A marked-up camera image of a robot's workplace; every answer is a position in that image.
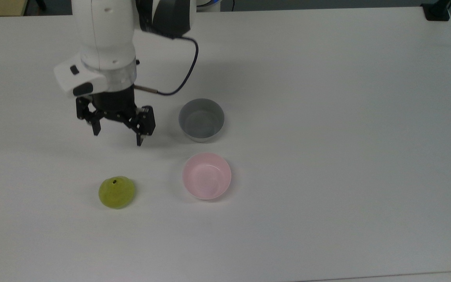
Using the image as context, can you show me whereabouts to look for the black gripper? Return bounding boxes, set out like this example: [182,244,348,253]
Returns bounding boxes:
[76,85,156,147]

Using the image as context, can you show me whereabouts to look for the green pear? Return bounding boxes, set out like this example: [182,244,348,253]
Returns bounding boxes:
[99,176,135,210]

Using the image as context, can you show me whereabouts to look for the grey bowl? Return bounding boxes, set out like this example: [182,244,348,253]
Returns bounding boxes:
[178,98,225,143]

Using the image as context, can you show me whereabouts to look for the pink bowl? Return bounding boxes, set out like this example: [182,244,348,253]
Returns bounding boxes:
[182,152,232,201]

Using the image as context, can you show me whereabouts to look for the black table clamp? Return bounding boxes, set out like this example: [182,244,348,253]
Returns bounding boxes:
[421,0,451,22]

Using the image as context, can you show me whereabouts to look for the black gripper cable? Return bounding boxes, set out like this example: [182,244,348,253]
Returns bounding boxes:
[134,36,200,96]

